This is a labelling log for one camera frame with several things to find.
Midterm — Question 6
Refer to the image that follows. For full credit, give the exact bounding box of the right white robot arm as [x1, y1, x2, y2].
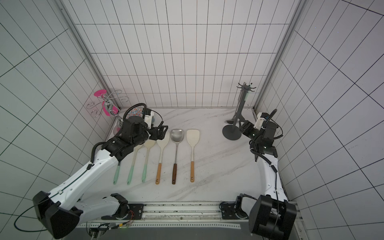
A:
[219, 115, 297, 240]

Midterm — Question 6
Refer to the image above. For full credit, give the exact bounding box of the grey spatula green handle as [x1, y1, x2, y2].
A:
[113, 162, 121, 185]

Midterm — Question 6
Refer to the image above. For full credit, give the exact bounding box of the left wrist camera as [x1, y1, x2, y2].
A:
[143, 108, 154, 128]

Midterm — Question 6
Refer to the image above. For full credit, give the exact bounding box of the pink cup on stand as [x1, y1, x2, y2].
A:
[94, 90, 120, 117]

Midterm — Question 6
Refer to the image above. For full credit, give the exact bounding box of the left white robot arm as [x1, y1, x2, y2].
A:
[32, 103, 168, 240]

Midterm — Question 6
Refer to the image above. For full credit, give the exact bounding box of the patterned small bowl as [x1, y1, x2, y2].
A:
[126, 107, 143, 119]

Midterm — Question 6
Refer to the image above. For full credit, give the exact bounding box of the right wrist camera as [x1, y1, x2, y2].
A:
[254, 112, 269, 130]

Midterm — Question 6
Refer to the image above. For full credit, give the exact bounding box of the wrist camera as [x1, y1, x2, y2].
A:
[254, 112, 269, 130]
[143, 108, 154, 128]

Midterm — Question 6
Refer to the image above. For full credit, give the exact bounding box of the dark grey utensil rack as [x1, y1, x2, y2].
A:
[222, 82, 256, 141]

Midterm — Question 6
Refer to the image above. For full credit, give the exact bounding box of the cream spatula light wooden handle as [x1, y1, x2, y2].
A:
[187, 129, 200, 183]

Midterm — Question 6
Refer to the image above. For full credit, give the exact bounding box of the chrome cup tree stand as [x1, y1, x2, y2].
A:
[86, 90, 129, 135]

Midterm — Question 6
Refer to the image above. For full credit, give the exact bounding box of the cream slotted turner green handle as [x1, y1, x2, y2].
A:
[142, 140, 156, 183]

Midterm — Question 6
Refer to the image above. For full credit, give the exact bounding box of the cream spatula green handle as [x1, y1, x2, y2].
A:
[127, 145, 143, 185]

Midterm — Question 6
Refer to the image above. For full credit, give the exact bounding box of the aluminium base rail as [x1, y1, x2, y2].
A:
[77, 198, 255, 239]

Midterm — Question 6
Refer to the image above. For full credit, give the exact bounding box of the cream spoon wooden handle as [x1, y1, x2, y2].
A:
[156, 132, 170, 185]

